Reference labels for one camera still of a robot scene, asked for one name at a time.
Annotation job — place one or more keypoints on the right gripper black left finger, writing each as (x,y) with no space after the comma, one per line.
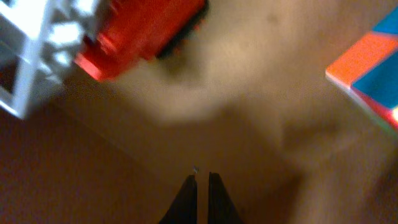
(183,209)

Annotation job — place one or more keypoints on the multicolour puzzle cube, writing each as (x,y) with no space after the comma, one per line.
(367,72)

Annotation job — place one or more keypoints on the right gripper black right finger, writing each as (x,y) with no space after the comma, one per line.
(221,209)

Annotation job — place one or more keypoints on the white open cardboard box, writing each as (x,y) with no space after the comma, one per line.
(245,97)

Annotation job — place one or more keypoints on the red toy fire truck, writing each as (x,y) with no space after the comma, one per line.
(43,41)

